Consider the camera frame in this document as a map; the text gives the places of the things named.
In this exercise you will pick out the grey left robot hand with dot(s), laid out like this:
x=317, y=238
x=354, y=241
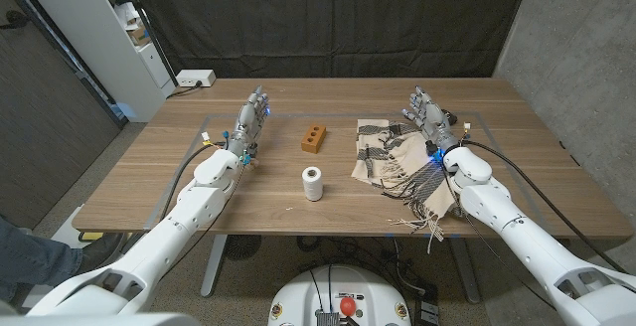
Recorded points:
x=248, y=122

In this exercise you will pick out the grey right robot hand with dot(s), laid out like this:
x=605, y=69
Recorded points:
x=434, y=119

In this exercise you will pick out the beige black striped fringed scarf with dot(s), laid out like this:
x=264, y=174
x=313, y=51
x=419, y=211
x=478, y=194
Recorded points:
x=392, y=157

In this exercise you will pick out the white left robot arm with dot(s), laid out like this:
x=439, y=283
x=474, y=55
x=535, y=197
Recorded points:
x=164, y=236

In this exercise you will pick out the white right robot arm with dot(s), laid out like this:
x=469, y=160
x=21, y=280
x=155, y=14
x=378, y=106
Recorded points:
x=522, y=236

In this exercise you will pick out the brown block with three holes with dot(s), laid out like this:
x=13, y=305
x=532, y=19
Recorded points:
x=313, y=139

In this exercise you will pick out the white thread spool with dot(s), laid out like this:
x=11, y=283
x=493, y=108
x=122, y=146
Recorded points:
x=312, y=187

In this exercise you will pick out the small light wooden piece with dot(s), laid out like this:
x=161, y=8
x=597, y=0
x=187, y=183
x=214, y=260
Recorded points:
x=253, y=164

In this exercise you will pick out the white power strip box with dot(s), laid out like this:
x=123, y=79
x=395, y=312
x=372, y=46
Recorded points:
x=196, y=78

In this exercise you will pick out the round black floor disc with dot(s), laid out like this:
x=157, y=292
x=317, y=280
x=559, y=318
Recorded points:
x=242, y=247

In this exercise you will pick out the black curtain backdrop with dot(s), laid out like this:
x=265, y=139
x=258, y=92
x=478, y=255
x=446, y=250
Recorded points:
x=323, y=18

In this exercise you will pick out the black backdrop stand pole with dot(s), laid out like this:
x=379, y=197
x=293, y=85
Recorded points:
x=151, y=33

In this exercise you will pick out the cardboard box on shelf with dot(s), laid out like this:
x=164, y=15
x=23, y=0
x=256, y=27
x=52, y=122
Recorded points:
x=139, y=35

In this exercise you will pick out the white shelf cabinet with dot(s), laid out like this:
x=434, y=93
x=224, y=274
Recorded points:
x=99, y=43

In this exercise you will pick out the white robot torso base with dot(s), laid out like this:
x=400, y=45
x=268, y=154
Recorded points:
x=367, y=286

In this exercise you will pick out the black floor power strip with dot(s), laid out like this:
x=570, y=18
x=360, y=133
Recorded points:
x=427, y=311

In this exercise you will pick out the person's black shoe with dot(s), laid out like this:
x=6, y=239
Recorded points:
x=102, y=249

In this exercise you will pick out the red emergency stop button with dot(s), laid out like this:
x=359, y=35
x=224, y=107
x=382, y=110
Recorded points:
x=348, y=306

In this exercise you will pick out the person's leg in blue jeans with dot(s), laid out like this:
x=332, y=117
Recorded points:
x=30, y=261

